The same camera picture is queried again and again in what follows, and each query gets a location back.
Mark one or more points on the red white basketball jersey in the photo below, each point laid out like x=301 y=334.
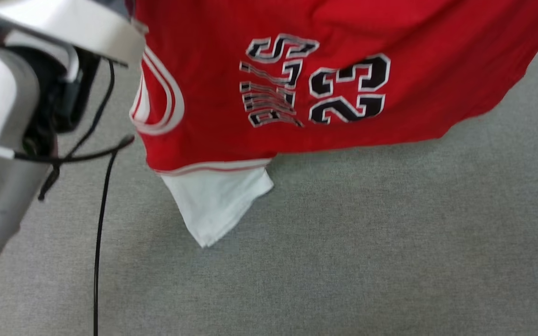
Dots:
x=414 y=28

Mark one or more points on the grey fabric sofa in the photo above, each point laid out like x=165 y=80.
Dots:
x=343 y=256

